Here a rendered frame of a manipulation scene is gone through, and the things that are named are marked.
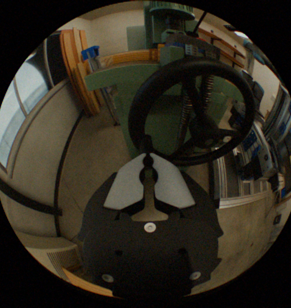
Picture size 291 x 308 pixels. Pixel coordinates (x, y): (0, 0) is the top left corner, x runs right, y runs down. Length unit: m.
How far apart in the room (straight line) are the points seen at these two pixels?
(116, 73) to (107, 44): 2.64
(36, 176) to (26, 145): 0.34
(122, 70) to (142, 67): 0.06
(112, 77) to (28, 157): 1.09
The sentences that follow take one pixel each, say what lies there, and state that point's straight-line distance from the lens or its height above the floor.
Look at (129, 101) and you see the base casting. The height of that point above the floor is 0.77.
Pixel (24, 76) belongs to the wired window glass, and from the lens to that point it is 1.50.
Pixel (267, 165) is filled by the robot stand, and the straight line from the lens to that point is 0.61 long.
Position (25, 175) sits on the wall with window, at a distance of 1.19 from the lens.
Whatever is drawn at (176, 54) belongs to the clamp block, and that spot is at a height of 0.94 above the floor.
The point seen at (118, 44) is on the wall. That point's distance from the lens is 2.87.
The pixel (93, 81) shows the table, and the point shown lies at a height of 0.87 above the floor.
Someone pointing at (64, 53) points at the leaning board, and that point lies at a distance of 1.81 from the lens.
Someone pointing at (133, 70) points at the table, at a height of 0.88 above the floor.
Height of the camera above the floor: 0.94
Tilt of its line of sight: 60 degrees down
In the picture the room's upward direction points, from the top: 2 degrees counter-clockwise
